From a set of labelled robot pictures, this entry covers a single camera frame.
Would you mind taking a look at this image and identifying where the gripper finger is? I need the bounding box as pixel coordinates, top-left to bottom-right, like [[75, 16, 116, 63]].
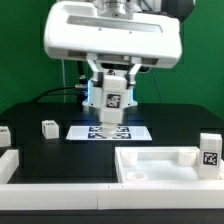
[[125, 64, 141, 89], [87, 59, 104, 87]]

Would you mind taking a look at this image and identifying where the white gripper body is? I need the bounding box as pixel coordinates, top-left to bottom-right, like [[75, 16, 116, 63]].
[[44, 1, 182, 68]]

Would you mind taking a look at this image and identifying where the white square tabletop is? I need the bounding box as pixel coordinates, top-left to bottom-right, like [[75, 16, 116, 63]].
[[115, 147, 224, 183]]

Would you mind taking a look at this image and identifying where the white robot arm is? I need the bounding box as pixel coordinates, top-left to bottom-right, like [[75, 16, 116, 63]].
[[44, 0, 196, 108]]

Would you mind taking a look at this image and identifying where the white marker sheet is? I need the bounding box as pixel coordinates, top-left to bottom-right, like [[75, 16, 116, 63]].
[[66, 126, 152, 141]]

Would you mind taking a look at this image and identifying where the white front fence bar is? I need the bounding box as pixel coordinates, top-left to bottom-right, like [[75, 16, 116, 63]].
[[0, 181, 224, 210]]

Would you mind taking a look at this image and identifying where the white fence bar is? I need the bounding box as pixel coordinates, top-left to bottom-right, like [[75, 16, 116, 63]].
[[0, 181, 224, 210], [0, 149, 19, 184]]

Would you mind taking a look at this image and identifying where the white left fence bar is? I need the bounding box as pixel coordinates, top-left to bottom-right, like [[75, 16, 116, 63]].
[[0, 149, 19, 184]]

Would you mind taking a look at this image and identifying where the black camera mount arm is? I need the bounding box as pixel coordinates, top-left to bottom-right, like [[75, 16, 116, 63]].
[[77, 61, 88, 87]]

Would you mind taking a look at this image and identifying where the black cable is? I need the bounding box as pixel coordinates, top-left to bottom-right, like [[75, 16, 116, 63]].
[[30, 85, 88, 103]]

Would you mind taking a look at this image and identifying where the white cable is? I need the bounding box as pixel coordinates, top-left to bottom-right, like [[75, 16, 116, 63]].
[[61, 59, 67, 88]]

